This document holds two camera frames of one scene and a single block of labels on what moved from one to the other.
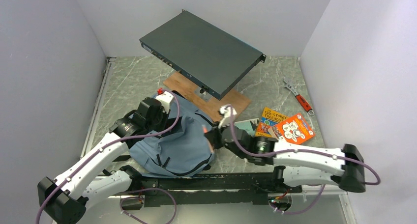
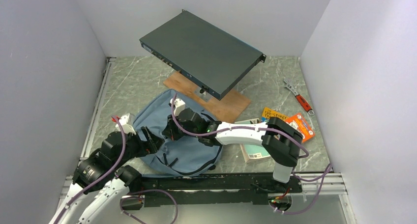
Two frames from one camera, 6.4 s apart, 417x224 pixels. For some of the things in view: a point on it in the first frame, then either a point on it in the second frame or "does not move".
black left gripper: x=164 y=117 to x=145 y=147
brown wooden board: x=184 y=88 does not move
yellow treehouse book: x=268 y=118 does not move
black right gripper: x=213 y=136 to x=170 y=131
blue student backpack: x=182 y=150 does not move
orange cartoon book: x=296 y=129 does not move
